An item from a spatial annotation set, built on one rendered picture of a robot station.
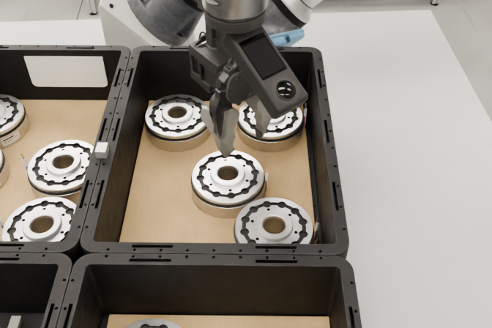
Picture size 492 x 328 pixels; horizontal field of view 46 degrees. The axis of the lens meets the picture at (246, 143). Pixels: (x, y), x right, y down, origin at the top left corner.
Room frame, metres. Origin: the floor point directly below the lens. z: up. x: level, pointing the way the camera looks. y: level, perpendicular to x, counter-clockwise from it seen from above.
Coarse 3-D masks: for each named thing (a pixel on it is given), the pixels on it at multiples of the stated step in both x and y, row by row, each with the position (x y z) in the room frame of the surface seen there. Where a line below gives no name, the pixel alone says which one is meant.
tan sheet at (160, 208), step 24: (144, 144) 0.65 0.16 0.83; (240, 144) 0.65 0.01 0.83; (144, 168) 0.60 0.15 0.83; (168, 168) 0.60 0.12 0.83; (192, 168) 0.60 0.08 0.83; (264, 168) 0.60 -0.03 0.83; (288, 168) 0.60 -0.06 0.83; (144, 192) 0.55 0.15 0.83; (168, 192) 0.55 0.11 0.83; (264, 192) 0.55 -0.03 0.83; (288, 192) 0.55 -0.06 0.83; (144, 216) 0.50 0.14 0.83; (168, 216) 0.50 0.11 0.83; (192, 216) 0.50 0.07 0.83; (312, 216) 0.50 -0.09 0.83; (120, 240) 0.46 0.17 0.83; (144, 240) 0.46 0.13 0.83; (168, 240) 0.46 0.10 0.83; (192, 240) 0.46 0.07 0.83; (216, 240) 0.46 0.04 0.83
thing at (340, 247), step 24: (144, 48) 0.76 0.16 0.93; (168, 48) 0.76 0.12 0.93; (288, 48) 0.76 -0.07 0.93; (312, 48) 0.76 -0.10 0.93; (120, 96) 0.64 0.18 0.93; (120, 120) 0.59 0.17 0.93; (336, 168) 0.50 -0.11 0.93; (96, 192) 0.46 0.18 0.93; (336, 192) 0.46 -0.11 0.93; (96, 216) 0.42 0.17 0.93; (336, 216) 0.42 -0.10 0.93; (336, 240) 0.39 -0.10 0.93
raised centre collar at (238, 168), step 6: (222, 162) 0.57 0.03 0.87; (228, 162) 0.57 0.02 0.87; (234, 162) 0.57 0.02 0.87; (216, 168) 0.56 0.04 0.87; (222, 168) 0.56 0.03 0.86; (234, 168) 0.56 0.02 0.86; (240, 168) 0.56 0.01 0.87; (210, 174) 0.55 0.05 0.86; (216, 174) 0.55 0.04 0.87; (240, 174) 0.55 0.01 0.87; (216, 180) 0.54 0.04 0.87; (222, 180) 0.54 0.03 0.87; (234, 180) 0.54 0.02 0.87; (240, 180) 0.54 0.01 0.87; (222, 186) 0.53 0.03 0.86; (228, 186) 0.53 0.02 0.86; (234, 186) 0.53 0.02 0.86
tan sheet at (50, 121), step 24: (48, 120) 0.70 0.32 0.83; (72, 120) 0.70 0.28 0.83; (96, 120) 0.70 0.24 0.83; (24, 144) 0.65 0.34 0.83; (48, 144) 0.65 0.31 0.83; (24, 168) 0.60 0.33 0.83; (0, 192) 0.55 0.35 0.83; (24, 192) 0.55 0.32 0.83; (0, 216) 0.50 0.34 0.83; (0, 240) 0.46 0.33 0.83
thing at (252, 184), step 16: (208, 160) 0.58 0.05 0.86; (224, 160) 0.58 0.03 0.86; (240, 160) 0.58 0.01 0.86; (256, 160) 0.58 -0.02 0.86; (192, 176) 0.55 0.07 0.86; (208, 176) 0.55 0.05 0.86; (256, 176) 0.55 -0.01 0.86; (208, 192) 0.52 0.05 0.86; (224, 192) 0.52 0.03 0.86; (240, 192) 0.52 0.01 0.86; (256, 192) 0.52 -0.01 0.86
